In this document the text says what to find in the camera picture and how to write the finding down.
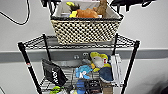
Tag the pale spotted basket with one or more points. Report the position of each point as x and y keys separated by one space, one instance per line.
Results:
x=86 y=31

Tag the stacked brown cardboard boxes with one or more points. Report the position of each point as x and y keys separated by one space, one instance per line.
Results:
x=106 y=89

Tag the yellow white blue plush toy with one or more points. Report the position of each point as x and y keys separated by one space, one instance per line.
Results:
x=98 y=61

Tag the long grey wall band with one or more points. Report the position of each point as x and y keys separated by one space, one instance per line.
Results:
x=150 y=55

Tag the brown plush toy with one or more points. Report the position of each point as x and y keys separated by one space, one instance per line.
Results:
x=87 y=13

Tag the white bag with green top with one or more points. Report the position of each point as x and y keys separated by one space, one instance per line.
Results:
x=55 y=90

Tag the flat white package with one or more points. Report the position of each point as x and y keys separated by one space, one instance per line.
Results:
x=117 y=70

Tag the stacked dark boxes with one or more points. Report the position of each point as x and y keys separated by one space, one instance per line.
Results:
x=92 y=87

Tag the black bag with white print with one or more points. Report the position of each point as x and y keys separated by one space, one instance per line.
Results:
x=54 y=74

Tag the blue cap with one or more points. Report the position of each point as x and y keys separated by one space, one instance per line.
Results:
x=80 y=87

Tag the light blue plush toy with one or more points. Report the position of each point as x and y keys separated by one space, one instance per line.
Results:
x=82 y=71

